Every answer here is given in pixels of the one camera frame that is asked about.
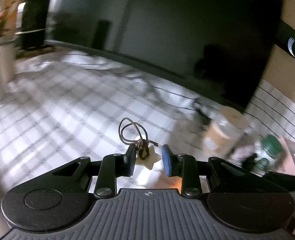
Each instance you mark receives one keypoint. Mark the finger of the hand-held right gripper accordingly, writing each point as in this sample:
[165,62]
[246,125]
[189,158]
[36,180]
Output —
[285,181]

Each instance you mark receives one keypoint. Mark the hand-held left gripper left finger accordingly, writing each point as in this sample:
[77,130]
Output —
[130,162]

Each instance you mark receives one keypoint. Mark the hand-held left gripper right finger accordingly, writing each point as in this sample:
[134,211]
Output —
[167,162]

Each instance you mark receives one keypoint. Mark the pink box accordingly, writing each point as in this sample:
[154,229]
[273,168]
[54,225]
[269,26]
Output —
[291,160]

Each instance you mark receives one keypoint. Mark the jar with green lid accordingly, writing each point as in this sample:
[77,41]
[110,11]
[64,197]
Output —
[270,148]

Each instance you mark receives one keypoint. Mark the white jar with beige lid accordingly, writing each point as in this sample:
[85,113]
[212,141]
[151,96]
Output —
[222,132]

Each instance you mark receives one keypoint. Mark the white black checked tablecloth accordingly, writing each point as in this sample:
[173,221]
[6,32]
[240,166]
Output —
[62,120]

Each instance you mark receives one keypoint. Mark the large black monitor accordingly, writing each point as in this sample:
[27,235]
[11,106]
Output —
[162,30]

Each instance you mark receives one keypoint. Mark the black speaker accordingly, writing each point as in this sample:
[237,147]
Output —
[35,22]

